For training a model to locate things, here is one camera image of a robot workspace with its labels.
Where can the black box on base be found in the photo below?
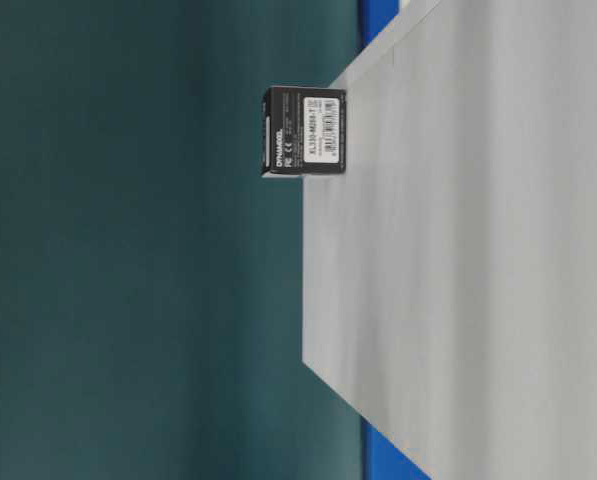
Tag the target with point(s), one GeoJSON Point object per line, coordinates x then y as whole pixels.
{"type": "Point", "coordinates": [304, 131]}

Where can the white raised base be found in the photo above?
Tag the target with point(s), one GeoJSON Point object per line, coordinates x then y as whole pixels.
{"type": "Point", "coordinates": [450, 273]}

